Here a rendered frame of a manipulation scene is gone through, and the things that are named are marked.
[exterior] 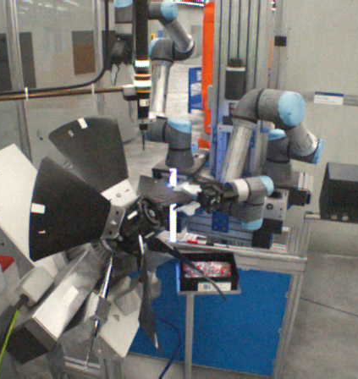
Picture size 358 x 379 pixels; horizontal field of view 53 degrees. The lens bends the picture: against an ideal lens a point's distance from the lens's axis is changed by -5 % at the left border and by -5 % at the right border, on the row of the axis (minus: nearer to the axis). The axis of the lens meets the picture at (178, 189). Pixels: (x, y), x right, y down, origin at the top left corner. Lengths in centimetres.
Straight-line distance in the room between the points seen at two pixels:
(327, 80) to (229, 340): 184
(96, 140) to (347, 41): 207
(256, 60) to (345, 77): 105
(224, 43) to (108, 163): 103
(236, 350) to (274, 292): 41
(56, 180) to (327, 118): 228
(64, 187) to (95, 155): 26
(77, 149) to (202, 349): 124
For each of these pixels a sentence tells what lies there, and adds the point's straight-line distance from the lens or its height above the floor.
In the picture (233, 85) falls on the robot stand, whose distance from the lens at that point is 183.
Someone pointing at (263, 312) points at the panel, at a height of 54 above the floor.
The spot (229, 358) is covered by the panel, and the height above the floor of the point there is 22.
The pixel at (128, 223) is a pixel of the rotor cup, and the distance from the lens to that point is 100.
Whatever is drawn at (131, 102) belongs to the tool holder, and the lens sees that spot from 102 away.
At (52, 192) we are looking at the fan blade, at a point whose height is 136.
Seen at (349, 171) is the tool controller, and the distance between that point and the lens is 142.
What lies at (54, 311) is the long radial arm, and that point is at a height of 112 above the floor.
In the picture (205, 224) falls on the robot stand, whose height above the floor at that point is 75.
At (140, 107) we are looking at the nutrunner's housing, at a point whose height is 150.
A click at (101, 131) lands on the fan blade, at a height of 141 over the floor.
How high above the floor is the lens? 169
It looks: 23 degrees down
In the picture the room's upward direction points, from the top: straight up
